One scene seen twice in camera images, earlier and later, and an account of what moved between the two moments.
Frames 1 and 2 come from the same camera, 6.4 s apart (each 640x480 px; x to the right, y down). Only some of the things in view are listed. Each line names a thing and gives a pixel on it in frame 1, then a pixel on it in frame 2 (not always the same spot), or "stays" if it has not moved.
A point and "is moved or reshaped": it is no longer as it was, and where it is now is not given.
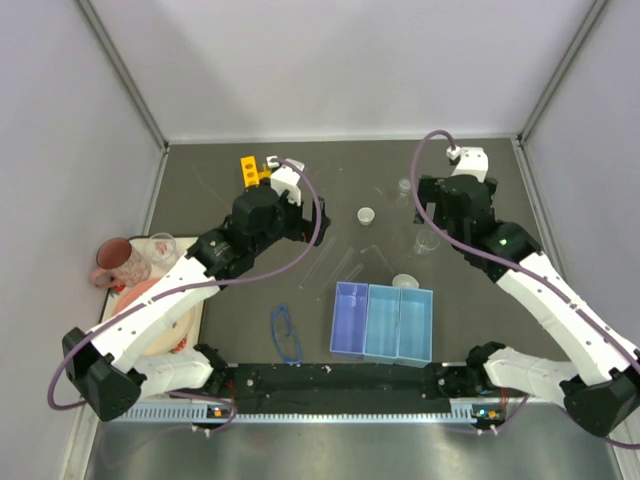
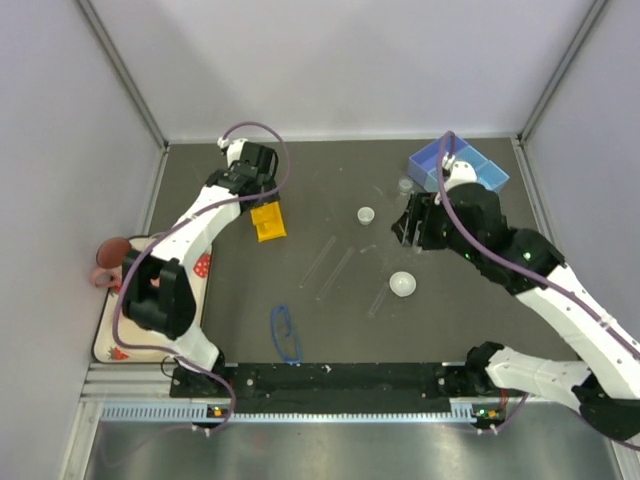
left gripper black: x=304 y=230 → x=268 y=183
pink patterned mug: x=120 y=264 stays
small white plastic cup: x=365 y=216 stays
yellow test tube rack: x=253 y=175 is moved or reshaped
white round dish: x=405 y=280 stays
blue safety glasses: x=285 y=336 stays
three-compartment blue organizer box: x=383 y=323 → x=423 y=167
